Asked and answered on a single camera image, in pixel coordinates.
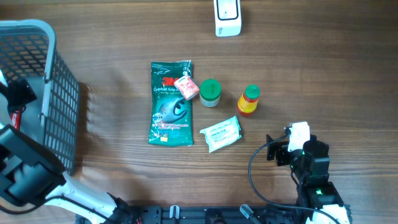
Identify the white wet wipes pack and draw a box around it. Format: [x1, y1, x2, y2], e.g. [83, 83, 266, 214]
[200, 116, 241, 153]

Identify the red yellow sauce bottle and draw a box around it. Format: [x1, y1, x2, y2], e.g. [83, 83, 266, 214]
[237, 85, 261, 117]

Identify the green-lid white jar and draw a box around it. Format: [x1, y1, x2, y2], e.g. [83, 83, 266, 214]
[200, 79, 221, 107]

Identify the pink tissue packet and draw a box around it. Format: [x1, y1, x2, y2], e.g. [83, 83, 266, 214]
[174, 75, 200, 101]

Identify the green 3M gloves packet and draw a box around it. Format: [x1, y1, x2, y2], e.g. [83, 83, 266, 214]
[148, 60, 193, 146]

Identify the red Nescafe stick sachet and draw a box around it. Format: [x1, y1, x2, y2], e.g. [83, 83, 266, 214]
[11, 106, 26, 130]

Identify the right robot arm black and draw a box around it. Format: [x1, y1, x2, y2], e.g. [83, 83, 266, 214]
[266, 135, 353, 223]

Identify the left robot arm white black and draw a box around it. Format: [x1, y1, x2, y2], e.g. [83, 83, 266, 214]
[1, 77, 141, 224]

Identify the white barcode scanner box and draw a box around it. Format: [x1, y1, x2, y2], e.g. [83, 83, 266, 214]
[213, 0, 242, 37]

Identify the grey plastic lattice basket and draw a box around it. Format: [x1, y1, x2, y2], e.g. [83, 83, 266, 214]
[1, 19, 80, 174]

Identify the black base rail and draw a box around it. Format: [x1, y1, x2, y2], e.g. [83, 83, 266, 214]
[130, 205, 305, 224]

